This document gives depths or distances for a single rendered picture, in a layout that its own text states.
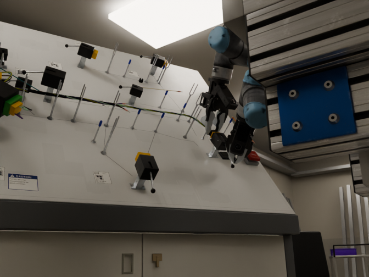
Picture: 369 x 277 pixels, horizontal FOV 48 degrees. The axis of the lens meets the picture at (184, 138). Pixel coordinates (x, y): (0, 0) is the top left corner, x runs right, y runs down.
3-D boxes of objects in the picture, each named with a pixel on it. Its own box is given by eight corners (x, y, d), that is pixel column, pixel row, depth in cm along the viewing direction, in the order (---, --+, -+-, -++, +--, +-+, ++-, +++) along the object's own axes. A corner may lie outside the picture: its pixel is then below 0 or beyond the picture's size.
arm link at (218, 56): (231, 36, 145) (214, 34, 151) (225, 67, 147) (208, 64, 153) (245, 40, 150) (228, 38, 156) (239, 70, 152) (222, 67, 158)
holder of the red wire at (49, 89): (18, 86, 139) (25, 58, 133) (58, 98, 143) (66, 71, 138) (15, 93, 135) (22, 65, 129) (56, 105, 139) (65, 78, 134)
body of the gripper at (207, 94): (213, 109, 162) (219, 78, 160) (227, 113, 155) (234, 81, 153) (198, 106, 157) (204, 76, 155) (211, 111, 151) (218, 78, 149)
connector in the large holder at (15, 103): (15, 106, 114) (17, 93, 112) (23, 111, 114) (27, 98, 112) (1, 114, 109) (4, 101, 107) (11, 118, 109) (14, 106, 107)
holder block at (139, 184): (137, 209, 115) (150, 183, 110) (128, 178, 124) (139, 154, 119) (152, 209, 117) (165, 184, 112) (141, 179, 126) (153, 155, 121)
